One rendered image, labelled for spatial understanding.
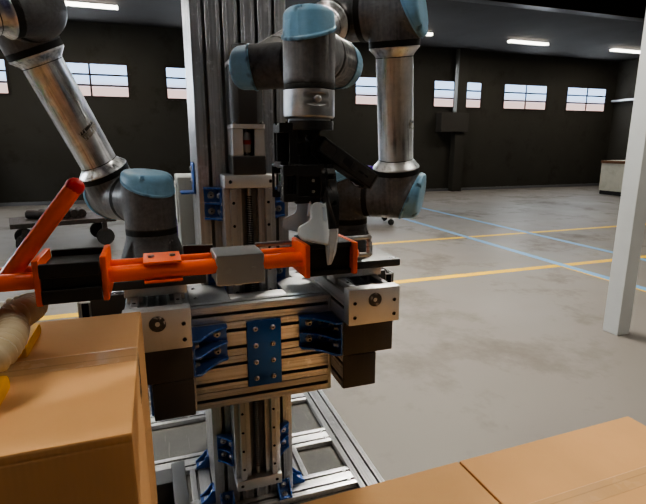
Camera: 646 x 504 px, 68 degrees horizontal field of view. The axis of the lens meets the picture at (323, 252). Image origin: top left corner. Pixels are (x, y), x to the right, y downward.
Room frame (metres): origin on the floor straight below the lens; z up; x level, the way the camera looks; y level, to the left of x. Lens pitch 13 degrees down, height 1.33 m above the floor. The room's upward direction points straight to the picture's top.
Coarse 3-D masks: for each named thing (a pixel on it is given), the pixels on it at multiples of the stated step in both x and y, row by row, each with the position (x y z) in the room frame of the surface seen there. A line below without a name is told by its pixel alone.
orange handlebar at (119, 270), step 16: (144, 256) 0.65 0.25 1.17; (160, 256) 0.65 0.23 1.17; (176, 256) 0.65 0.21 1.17; (192, 256) 0.68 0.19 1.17; (208, 256) 0.69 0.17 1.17; (272, 256) 0.68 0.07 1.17; (288, 256) 0.69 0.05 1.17; (112, 272) 0.60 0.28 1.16; (128, 272) 0.61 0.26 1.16; (144, 272) 0.62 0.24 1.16; (160, 272) 0.62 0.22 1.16; (176, 272) 0.63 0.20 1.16; (192, 272) 0.64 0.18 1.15; (208, 272) 0.65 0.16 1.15; (0, 288) 0.56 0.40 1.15; (16, 288) 0.57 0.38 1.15; (32, 288) 0.57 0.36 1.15
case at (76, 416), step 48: (48, 336) 0.71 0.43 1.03; (96, 336) 0.71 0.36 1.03; (48, 384) 0.55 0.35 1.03; (96, 384) 0.55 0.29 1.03; (144, 384) 0.73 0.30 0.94; (0, 432) 0.45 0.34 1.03; (48, 432) 0.45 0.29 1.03; (96, 432) 0.45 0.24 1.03; (144, 432) 0.63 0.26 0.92; (0, 480) 0.41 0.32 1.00; (48, 480) 0.42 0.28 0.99; (96, 480) 0.44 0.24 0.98; (144, 480) 0.54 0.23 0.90
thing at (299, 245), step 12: (300, 240) 0.72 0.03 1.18; (348, 240) 0.72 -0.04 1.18; (312, 252) 0.70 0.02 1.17; (324, 252) 0.70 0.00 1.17; (336, 252) 0.71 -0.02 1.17; (348, 252) 0.72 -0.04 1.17; (312, 264) 0.70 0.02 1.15; (324, 264) 0.70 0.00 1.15; (336, 264) 0.71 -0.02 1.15; (348, 264) 0.72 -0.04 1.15; (312, 276) 0.69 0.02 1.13
